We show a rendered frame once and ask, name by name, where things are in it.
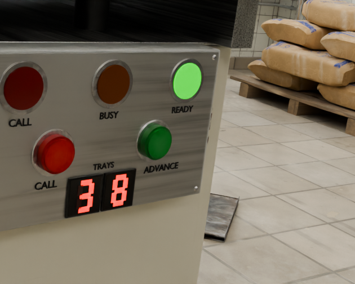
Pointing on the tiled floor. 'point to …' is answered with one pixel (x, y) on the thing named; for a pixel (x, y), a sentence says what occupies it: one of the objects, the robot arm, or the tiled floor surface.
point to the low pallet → (302, 102)
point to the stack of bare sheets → (220, 216)
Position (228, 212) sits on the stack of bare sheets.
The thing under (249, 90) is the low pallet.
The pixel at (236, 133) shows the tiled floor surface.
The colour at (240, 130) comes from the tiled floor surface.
